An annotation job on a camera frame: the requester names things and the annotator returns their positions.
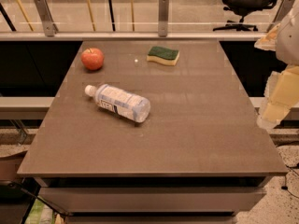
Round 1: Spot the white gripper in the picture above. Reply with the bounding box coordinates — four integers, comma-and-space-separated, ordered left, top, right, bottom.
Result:
254, 2, 299, 129

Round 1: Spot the clear blue plastic bottle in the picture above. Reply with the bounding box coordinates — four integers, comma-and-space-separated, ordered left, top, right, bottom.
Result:
84, 84, 150, 123

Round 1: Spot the black office chair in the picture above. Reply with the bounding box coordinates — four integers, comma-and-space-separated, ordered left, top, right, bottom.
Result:
214, 0, 278, 32

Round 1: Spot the green yellow sponge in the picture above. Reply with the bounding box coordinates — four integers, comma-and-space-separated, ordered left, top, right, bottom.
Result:
147, 46, 179, 66

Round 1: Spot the yellow pole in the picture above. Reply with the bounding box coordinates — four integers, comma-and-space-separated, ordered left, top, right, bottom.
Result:
130, 0, 135, 32
86, 0, 96, 31
16, 0, 34, 32

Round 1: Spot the red apple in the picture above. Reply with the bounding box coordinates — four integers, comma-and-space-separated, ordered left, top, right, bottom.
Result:
80, 48, 105, 71

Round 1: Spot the yellow pole centre left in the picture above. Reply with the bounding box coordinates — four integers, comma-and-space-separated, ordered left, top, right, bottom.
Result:
86, 0, 96, 31

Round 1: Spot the grey table drawer base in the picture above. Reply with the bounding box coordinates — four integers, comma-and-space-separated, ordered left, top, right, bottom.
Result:
39, 187, 265, 224

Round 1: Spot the black diagonal pole left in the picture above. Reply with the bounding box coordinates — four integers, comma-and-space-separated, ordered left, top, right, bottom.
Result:
0, 3, 17, 32

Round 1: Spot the metal handrail bar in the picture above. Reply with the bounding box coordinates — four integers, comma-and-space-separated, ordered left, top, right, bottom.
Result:
0, 32, 264, 41

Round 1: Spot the yellow pole far left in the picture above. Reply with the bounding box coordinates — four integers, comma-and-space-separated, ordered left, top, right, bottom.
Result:
16, 0, 34, 32

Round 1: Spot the green white package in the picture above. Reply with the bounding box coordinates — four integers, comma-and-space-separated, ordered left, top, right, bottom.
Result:
24, 200, 54, 224

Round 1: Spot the right metal railing bracket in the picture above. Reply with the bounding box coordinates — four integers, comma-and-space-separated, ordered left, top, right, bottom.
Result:
267, 0, 295, 32

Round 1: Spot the metal railing bracket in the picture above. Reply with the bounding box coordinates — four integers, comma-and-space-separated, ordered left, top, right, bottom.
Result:
158, 0, 169, 37
267, 0, 295, 32
34, 0, 58, 37

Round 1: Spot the black floor cable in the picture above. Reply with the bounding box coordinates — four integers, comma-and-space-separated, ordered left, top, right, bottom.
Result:
275, 140, 299, 201

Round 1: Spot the middle metal railing bracket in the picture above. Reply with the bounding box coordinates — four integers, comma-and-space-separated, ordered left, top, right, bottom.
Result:
158, 0, 169, 37

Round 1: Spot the left metal railing bracket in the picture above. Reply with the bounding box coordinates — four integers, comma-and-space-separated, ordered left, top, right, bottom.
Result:
34, 0, 58, 37

